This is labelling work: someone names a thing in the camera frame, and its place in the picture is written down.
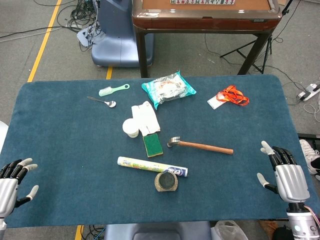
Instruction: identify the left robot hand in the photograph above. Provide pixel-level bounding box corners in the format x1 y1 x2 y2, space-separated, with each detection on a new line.
0 157 40 219

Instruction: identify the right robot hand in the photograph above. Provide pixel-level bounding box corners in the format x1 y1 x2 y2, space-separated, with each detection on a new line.
256 140 311 204

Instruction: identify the wooden handle hammer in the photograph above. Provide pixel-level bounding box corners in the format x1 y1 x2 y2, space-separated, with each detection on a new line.
167 136 234 156

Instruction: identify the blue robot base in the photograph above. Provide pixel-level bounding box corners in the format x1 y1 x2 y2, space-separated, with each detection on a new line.
90 0 155 68

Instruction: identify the green yellow sponge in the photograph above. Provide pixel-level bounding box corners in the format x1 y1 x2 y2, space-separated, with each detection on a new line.
142 132 164 159

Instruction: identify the white sneaker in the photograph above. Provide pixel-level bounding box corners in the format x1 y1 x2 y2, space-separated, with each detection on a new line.
299 138 320 176

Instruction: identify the blue table cloth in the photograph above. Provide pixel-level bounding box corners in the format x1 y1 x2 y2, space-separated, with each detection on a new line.
0 74 320 229

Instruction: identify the clear plastic bag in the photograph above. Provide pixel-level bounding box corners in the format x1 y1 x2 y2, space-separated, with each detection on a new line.
211 220 250 240

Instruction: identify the white power strip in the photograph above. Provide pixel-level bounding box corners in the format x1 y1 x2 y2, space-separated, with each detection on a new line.
296 83 320 102

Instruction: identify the round stone ashtray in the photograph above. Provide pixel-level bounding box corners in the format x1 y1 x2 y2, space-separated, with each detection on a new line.
154 171 180 193

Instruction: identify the metal spoon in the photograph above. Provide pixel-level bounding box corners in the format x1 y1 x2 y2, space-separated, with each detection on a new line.
86 96 117 109

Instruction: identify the white paper cup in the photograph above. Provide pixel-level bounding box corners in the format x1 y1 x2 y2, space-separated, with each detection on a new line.
122 117 140 139

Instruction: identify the black tripod stand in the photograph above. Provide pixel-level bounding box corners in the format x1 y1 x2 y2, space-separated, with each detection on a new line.
219 0 295 75

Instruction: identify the grey robot torso base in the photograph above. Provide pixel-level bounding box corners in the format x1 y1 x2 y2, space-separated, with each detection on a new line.
103 220 213 240

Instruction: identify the white plastic wrap roll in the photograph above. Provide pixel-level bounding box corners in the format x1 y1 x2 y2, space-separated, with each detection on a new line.
117 156 189 178

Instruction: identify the green plastic brush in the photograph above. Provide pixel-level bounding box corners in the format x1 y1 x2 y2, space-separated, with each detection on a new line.
98 83 131 97

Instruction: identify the white folded carton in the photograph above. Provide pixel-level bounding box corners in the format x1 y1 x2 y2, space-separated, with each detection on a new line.
131 100 162 137

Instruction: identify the teal snack packet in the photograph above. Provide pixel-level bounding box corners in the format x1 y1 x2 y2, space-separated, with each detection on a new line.
141 70 197 111

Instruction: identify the brown mahjong table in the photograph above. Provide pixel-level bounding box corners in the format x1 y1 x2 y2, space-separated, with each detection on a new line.
131 0 283 79

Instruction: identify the row of mahjong tiles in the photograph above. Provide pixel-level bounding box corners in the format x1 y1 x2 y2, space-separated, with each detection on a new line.
170 0 236 6

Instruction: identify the orange lanyard with badge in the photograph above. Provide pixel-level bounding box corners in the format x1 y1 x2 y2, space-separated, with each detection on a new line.
207 85 250 110

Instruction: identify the tangle of black cables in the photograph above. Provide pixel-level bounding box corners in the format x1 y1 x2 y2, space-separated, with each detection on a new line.
33 0 106 53

